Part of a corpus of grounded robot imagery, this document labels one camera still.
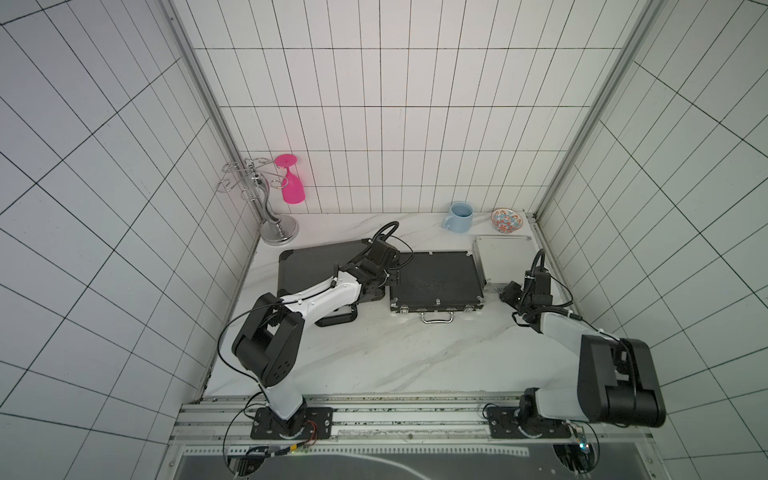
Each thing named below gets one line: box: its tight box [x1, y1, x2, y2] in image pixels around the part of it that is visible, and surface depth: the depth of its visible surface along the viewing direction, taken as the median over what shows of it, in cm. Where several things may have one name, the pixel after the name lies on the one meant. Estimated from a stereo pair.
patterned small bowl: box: [490, 208, 523, 234], surface depth 118 cm
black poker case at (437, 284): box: [390, 251, 485, 324], surface depth 93 cm
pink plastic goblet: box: [275, 154, 305, 204], surface depth 107 cm
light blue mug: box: [442, 201, 474, 233], surface depth 116 cm
